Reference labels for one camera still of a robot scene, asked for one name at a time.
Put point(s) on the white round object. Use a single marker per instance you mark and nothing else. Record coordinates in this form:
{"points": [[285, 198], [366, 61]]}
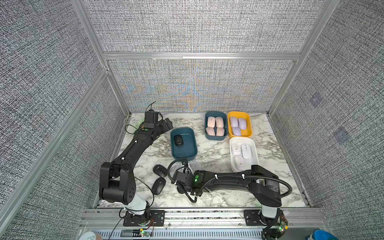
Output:
{"points": [[91, 236]]}

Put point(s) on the purple mouse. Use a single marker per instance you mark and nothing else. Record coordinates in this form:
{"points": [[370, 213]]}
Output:
{"points": [[242, 123], [234, 122], [237, 131]]}

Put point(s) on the peach pink mouse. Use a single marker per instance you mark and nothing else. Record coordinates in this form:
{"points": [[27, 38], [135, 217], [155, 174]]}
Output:
{"points": [[211, 122]]}

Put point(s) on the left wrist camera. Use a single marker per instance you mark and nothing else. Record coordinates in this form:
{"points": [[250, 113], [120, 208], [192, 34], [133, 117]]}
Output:
{"points": [[151, 116]]}

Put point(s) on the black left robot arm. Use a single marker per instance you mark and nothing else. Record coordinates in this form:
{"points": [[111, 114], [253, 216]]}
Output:
{"points": [[117, 183]]}

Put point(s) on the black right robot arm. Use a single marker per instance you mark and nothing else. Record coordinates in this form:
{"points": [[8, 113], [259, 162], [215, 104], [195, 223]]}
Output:
{"points": [[266, 187]]}

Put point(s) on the teal storage box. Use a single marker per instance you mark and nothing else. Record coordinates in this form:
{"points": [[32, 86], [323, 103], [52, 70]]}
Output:
{"points": [[189, 149], [217, 114]]}

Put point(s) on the blue round object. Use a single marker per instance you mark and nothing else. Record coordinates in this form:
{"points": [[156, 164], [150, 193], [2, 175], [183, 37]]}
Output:
{"points": [[321, 235]]}

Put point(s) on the white storage box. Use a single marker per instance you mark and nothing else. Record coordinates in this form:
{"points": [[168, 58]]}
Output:
{"points": [[249, 162]]}

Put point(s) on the black mouse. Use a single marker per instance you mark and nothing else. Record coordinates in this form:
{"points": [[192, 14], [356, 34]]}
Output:
{"points": [[160, 170], [158, 186], [180, 191], [178, 140]]}

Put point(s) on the pink mouse top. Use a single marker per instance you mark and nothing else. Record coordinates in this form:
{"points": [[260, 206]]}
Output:
{"points": [[219, 122]]}

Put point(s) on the white mouse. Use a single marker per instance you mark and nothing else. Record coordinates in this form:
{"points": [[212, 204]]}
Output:
{"points": [[246, 151], [240, 163], [236, 148]]}

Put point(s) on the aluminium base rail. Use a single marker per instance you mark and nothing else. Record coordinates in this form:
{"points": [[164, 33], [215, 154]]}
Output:
{"points": [[201, 224]]}

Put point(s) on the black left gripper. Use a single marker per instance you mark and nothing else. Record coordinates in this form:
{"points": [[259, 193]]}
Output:
{"points": [[165, 128]]}

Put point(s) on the yellow storage box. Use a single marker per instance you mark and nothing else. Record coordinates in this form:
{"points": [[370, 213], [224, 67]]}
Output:
{"points": [[245, 133]]}

